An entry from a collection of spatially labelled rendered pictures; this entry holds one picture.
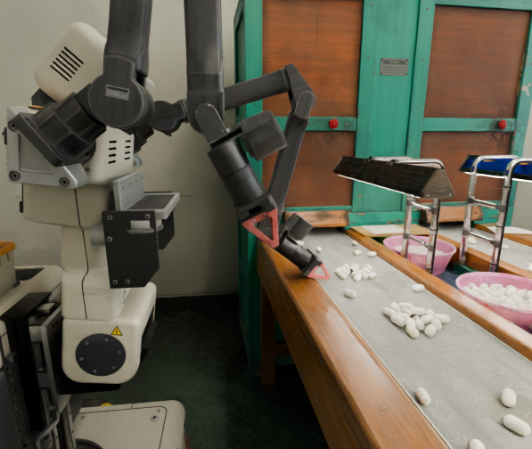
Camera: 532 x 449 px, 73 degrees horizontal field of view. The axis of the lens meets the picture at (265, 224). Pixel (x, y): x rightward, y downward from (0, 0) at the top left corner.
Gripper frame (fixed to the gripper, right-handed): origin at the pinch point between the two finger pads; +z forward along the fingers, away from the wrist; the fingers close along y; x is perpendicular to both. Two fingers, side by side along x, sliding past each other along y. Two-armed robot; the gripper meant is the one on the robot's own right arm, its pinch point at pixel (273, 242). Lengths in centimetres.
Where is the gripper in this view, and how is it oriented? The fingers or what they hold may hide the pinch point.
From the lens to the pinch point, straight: 65.2
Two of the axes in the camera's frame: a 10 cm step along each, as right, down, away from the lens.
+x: -8.8, 4.7, 0.0
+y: -1.2, -2.3, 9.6
